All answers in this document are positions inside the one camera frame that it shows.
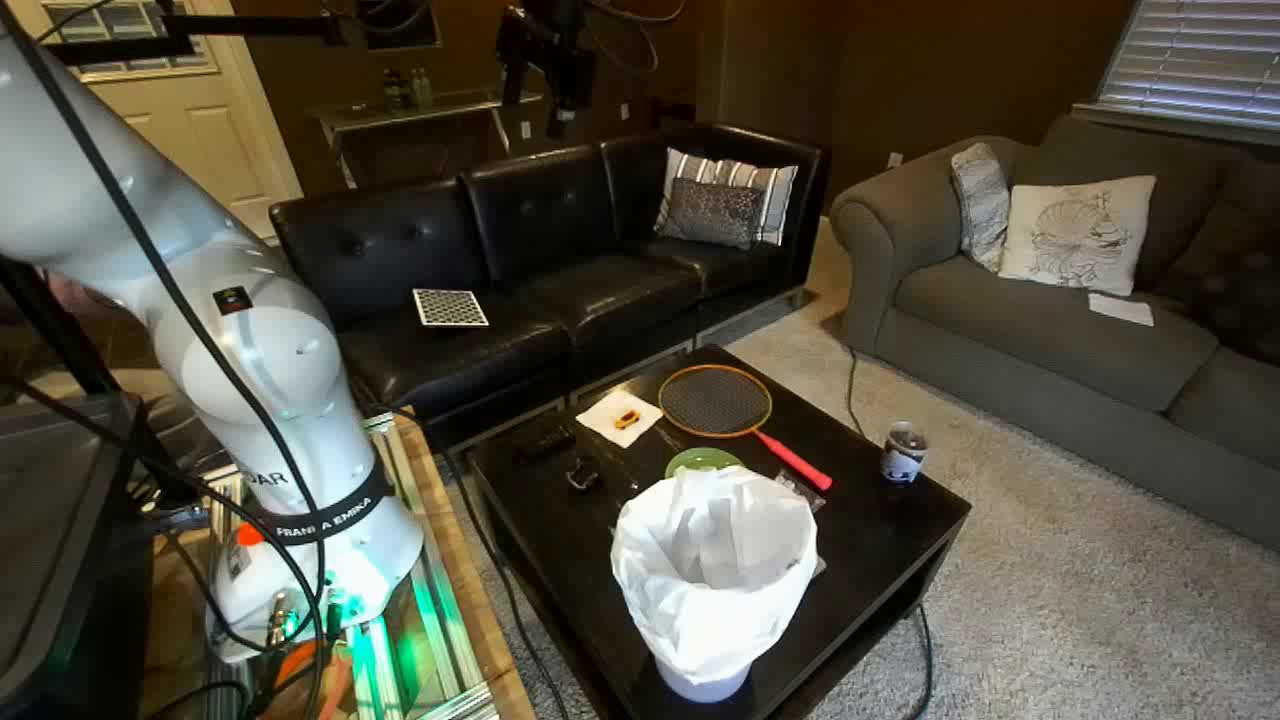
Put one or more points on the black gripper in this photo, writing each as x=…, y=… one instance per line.
x=547, y=38

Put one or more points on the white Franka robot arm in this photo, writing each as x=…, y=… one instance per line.
x=264, y=345

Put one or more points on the green bowl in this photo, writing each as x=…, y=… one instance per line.
x=701, y=462

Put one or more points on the small dark bottle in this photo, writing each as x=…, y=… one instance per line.
x=393, y=91
x=421, y=91

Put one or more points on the metal console table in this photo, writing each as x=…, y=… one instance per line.
x=412, y=115

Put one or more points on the white striped pillow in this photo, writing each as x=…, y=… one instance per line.
x=694, y=164

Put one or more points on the gray brown patterned pillow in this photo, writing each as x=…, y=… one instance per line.
x=713, y=213

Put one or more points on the black leather sofa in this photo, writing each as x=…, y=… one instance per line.
x=400, y=244

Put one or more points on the white panel door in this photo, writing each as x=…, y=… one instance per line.
x=215, y=134

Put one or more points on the small brown snack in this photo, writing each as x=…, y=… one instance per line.
x=625, y=421

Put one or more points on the gray striped pillow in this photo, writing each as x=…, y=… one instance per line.
x=982, y=201

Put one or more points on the seated person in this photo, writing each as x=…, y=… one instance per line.
x=80, y=293

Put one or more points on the white bin with bag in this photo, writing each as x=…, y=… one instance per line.
x=713, y=573

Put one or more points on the orange round knob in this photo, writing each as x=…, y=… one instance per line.
x=250, y=532

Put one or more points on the black coffee table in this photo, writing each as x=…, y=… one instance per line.
x=883, y=532

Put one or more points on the white printed pillow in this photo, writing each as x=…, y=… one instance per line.
x=1082, y=235

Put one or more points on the gray fabric sofa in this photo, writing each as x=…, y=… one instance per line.
x=1065, y=333

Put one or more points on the white paper sheet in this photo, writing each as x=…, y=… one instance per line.
x=1123, y=309

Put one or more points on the window blinds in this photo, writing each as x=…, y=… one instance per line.
x=1202, y=63

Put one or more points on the dark gray equipment case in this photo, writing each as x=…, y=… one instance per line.
x=52, y=562

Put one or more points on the dark dotted pillow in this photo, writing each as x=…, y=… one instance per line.
x=1232, y=287

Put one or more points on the white wall outlet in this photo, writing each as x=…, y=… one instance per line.
x=526, y=130
x=894, y=159

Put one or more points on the dark wall frame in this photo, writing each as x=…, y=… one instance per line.
x=399, y=22

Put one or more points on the wooden robot mount table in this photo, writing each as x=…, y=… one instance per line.
x=445, y=562

